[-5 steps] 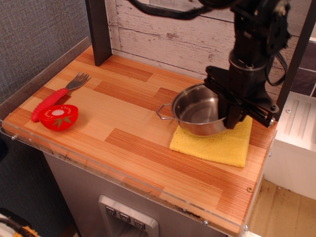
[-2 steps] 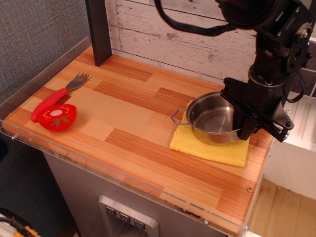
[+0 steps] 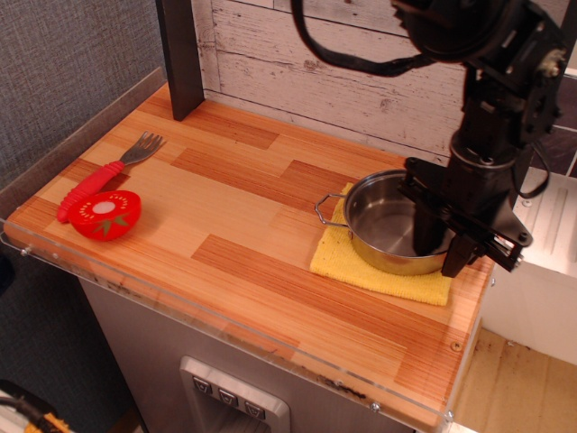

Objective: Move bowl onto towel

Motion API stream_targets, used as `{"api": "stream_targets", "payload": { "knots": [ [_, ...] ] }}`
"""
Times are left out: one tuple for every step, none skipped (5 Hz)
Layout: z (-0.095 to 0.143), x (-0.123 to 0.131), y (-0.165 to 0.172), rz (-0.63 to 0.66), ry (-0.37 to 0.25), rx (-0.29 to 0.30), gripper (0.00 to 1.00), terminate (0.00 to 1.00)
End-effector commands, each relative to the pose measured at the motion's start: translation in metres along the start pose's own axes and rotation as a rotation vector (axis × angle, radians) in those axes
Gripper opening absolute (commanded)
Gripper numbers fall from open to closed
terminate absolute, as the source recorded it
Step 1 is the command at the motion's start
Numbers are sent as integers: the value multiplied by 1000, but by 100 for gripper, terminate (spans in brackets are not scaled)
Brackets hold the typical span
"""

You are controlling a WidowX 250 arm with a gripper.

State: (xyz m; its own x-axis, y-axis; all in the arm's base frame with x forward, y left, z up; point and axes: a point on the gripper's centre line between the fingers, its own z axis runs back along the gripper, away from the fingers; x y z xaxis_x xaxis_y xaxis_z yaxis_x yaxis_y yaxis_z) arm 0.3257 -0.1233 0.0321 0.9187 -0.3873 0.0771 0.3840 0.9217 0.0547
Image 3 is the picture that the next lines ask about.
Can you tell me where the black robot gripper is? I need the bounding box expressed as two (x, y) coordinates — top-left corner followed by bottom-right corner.
(399, 143), (534, 277)

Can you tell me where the stainless steel pot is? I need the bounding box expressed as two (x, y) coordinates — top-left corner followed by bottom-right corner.
(315, 169), (453, 276)

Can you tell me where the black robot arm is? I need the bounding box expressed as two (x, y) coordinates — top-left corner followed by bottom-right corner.
(395, 1), (573, 277)

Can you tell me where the yellow towel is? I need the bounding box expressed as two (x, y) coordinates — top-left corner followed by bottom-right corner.
(309, 183), (452, 306)

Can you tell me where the white toy sink unit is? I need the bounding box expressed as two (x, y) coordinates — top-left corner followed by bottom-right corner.
(481, 174), (576, 364)

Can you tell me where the silver dispenser panel with buttons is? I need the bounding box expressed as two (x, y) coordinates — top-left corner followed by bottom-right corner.
(179, 356), (291, 432)

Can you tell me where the grey toy fridge cabinet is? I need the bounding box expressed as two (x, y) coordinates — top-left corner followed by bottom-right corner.
(81, 281), (410, 432)

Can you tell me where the clear acrylic edge guard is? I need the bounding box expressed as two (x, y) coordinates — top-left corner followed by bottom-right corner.
(4, 212), (492, 432)

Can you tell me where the red toy tomato half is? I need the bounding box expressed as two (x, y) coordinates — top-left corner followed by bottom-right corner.
(69, 190), (142, 241)

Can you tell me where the yellow object bottom left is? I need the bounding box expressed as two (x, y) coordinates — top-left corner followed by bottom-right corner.
(23, 413), (70, 433)

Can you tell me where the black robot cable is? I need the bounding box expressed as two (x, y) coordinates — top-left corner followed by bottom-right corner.
(290, 0), (429, 77)

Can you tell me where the dark right shelf post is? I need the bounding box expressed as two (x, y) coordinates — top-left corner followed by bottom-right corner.
(508, 0), (577, 199)

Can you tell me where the dark shelf post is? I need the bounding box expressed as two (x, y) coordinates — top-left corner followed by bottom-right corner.
(155, 0), (205, 121)
(508, 0), (577, 199)

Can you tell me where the red handled metal fork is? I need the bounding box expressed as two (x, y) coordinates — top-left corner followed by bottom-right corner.
(56, 132), (163, 223)

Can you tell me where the dark left shelf post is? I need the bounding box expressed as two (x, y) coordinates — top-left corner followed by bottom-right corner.
(155, 0), (205, 121)

